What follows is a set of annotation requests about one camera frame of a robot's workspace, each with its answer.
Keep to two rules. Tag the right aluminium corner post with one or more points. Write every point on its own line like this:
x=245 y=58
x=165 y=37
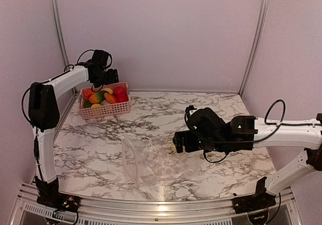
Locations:
x=255 y=46

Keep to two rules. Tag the clear zip top bag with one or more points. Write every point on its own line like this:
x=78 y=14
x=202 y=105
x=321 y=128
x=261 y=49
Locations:
x=151 y=161

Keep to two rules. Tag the green red fake mango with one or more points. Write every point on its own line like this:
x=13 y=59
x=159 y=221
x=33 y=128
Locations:
x=97 y=97

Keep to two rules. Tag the peach coloured fake fruit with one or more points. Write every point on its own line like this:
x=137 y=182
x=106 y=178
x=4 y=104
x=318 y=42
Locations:
x=109 y=90

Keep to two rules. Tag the aluminium front frame rail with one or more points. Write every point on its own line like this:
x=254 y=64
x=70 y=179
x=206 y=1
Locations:
x=93 y=210

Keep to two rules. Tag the aluminium corner post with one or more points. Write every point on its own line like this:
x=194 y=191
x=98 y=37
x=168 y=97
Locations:
x=255 y=46
x=59 y=33

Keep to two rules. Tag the left aluminium corner post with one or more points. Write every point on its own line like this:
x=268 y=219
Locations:
x=59 y=33

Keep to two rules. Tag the white fake cabbage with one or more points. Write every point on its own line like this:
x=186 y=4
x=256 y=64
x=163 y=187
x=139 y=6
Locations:
x=104 y=102

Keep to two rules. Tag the yellow fake lemon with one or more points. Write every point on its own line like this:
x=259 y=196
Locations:
x=173 y=147

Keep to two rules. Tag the orange red fake mango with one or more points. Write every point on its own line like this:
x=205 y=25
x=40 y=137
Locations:
x=111 y=99

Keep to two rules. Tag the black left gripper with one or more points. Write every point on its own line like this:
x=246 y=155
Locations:
x=112 y=78

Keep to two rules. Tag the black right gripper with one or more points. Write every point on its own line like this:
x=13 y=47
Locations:
x=189 y=147

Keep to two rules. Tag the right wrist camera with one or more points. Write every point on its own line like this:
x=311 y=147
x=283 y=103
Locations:
x=190 y=110

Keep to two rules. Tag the pink perforated plastic basket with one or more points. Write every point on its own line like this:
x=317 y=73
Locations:
x=107 y=110

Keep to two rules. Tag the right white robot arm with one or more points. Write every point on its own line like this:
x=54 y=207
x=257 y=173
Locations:
x=250 y=132

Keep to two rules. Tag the green fake vegetable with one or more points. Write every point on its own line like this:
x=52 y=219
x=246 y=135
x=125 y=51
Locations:
x=87 y=104

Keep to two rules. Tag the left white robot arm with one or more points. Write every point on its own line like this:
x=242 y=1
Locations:
x=43 y=113

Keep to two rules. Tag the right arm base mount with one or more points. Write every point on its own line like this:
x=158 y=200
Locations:
x=259 y=200

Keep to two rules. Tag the yellow fake pear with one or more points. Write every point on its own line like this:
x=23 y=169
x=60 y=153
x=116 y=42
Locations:
x=96 y=105

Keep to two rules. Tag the orange fake fruit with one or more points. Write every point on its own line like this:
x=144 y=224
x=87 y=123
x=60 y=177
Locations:
x=87 y=94

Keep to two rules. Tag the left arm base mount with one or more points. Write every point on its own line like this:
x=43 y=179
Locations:
x=59 y=199

